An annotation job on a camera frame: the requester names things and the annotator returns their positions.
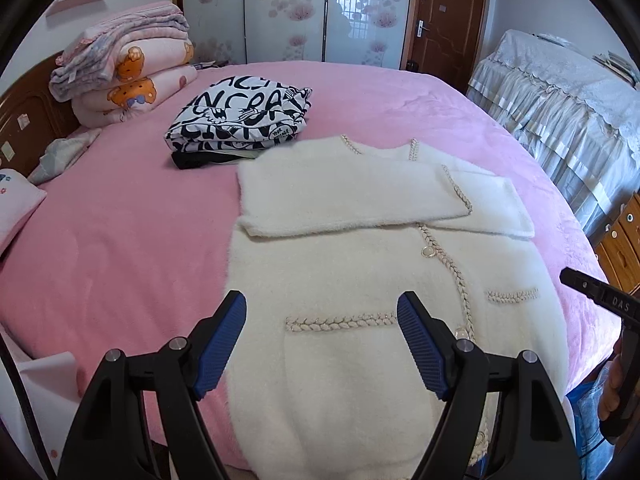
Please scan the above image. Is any floral sliding wardrobe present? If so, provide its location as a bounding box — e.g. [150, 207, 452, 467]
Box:
[182, 0, 409, 68]

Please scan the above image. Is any grey pink folded blanket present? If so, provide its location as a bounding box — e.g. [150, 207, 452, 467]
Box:
[49, 1, 189, 102]

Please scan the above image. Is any pink wall shelf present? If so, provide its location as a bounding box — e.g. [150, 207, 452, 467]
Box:
[45, 0, 117, 18]

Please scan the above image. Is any brown wooden door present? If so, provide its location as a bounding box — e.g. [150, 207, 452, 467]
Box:
[401, 0, 487, 92]

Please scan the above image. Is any white fuzzy cardigan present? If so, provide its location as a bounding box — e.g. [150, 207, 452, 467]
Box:
[227, 136, 569, 479]

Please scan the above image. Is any black folded garment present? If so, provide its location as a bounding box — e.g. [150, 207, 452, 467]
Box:
[171, 151, 262, 170]

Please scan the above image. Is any black white graffiti garment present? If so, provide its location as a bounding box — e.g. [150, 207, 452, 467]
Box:
[165, 75, 312, 153]

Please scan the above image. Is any person right hand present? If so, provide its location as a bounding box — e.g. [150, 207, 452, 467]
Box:
[598, 338, 624, 420]

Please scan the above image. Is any wooden headboard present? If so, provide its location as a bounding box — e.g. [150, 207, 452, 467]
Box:
[0, 54, 79, 177]

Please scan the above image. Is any pink bear print quilt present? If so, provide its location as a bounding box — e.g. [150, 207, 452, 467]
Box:
[72, 38, 198, 128]

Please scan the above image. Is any white pink pillow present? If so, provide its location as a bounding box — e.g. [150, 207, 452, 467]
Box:
[0, 169, 47, 254]

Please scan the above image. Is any grey ruffled furniture cover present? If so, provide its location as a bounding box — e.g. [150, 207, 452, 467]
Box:
[466, 29, 639, 238]

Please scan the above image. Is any wooden drawer cabinet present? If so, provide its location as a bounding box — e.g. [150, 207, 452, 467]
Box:
[594, 193, 640, 297]

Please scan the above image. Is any pink bed blanket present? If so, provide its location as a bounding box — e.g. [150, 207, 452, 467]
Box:
[0, 60, 624, 470]

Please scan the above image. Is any grey crumpled cloth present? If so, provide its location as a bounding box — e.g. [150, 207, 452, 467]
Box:
[27, 128, 102, 185]

